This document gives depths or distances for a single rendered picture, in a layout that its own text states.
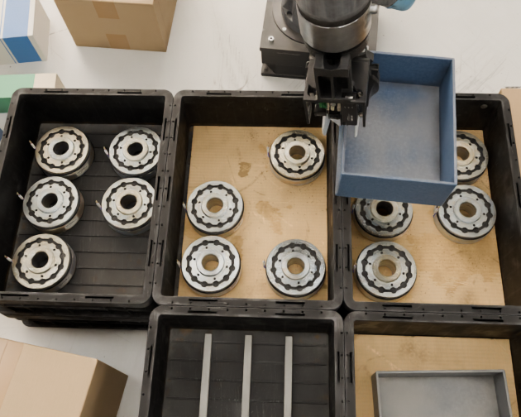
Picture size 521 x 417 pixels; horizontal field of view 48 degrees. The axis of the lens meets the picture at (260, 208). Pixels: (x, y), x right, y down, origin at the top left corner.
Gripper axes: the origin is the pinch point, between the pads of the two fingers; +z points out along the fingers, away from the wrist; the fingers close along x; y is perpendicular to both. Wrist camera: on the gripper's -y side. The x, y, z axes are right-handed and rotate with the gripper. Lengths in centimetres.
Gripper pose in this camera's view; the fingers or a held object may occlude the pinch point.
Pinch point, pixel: (345, 114)
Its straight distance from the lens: 83.0
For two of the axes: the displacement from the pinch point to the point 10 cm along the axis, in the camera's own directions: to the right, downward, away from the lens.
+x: 9.7, 0.8, -2.2
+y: -1.6, 9.1, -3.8
